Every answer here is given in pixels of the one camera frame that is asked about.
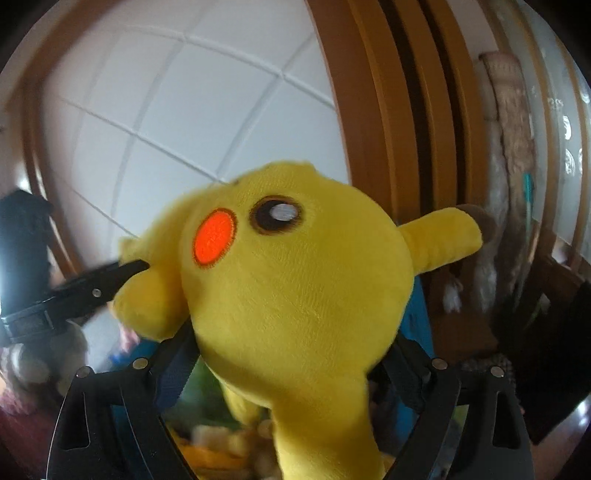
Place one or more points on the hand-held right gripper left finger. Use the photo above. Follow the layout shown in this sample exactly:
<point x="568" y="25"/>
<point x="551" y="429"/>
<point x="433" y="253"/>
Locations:
<point x="175" y="374"/>

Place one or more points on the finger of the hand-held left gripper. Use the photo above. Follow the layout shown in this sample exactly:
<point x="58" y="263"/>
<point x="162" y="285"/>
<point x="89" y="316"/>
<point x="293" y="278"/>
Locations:
<point x="92" y="290"/>

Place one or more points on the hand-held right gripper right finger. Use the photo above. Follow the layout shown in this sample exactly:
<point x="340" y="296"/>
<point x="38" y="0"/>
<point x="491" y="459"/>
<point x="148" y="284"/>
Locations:
<point x="443" y="383"/>

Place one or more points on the yellow plush toy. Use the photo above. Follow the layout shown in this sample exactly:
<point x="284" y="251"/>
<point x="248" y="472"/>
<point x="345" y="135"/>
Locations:
<point x="295" y="295"/>

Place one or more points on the maroon and white plush toy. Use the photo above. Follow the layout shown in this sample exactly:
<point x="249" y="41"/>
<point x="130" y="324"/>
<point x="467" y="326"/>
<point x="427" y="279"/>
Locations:
<point x="32" y="369"/>

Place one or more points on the teal rod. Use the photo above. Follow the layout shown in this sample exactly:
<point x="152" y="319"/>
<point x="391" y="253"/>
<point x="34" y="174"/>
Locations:
<point x="528" y="198"/>

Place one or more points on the beige furry cloth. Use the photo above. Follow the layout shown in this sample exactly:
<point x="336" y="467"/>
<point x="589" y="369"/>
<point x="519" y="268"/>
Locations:
<point x="508" y="152"/>

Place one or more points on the wooden door frame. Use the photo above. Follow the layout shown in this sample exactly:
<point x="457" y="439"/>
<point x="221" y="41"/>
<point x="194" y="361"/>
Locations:
<point x="369" y="92"/>

